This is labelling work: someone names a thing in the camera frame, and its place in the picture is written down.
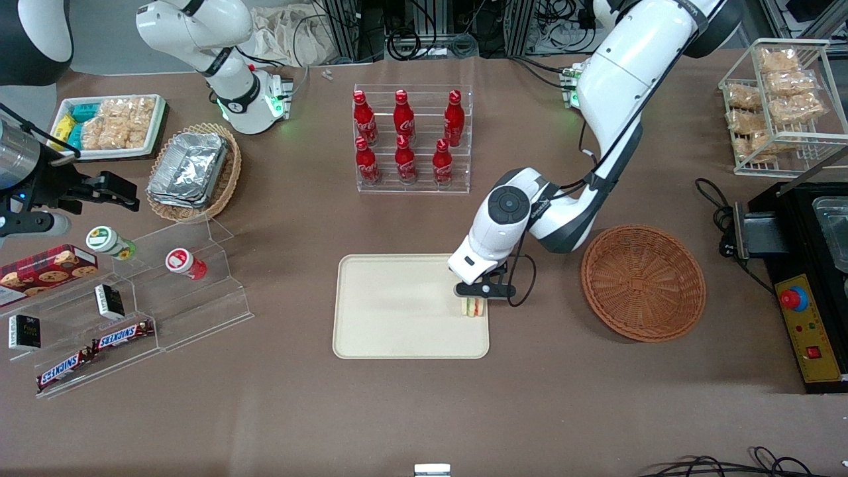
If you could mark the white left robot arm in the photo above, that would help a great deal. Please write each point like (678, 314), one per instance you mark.
(629, 73)

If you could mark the yellow snack packet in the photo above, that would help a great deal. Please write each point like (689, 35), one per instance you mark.
(63, 127)

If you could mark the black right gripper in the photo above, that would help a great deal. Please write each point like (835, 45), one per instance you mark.
(54, 186)

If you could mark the small white box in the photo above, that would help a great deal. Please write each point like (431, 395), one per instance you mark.
(432, 470)

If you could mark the yellow panel with red button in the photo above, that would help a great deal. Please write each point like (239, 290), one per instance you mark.
(811, 344)

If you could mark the teal snack packet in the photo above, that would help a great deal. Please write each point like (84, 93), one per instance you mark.
(75, 137)
(85, 111)

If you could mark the clear acrylic stepped display stand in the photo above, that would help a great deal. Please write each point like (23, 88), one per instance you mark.
(192, 311)

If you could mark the white cloth bag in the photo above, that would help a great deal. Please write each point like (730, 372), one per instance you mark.
(291, 36)

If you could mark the aluminium foil container stack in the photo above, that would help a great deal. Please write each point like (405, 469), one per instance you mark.
(189, 169)

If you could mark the cream plastic serving tray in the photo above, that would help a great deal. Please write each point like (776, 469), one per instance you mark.
(397, 311)

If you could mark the clear acrylic bottle rack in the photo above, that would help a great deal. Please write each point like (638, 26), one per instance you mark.
(424, 189)

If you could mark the red cola bottle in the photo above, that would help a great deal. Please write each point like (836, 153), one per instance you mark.
(367, 165)
(403, 118)
(405, 164)
(442, 165)
(454, 119)
(364, 119)

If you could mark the red tartan cookie box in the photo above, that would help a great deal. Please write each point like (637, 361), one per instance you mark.
(46, 271)

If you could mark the aluminium profile frame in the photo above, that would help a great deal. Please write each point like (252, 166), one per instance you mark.
(371, 26)

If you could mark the layered sandwich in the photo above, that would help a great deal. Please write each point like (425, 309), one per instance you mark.
(472, 307)

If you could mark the small black snack box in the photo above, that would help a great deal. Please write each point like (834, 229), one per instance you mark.
(109, 301)
(24, 332)

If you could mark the light wicker oval basket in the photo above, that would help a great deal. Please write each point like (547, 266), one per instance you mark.
(230, 172)

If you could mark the black sealing machine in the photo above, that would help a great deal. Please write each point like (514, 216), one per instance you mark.
(795, 225)

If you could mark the red lid yogurt cup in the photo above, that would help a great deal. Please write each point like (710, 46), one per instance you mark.
(179, 260)

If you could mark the green sunflower lid cup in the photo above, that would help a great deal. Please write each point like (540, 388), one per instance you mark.
(103, 238)

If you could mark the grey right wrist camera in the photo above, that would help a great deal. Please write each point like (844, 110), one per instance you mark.
(33, 224)

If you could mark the brown round wicker basket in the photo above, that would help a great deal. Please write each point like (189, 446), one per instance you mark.
(642, 285)

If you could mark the white snack tray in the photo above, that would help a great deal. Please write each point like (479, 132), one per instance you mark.
(156, 126)

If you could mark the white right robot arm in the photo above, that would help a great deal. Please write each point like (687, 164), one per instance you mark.
(199, 30)

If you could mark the Snickers chocolate bar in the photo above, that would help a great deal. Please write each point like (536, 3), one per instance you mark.
(65, 370)
(124, 336)

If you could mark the clear rice cracker bag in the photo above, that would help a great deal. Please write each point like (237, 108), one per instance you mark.
(752, 147)
(129, 111)
(792, 83)
(745, 121)
(778, 59)
(743, 97)
(112, 136)
(798, 108)

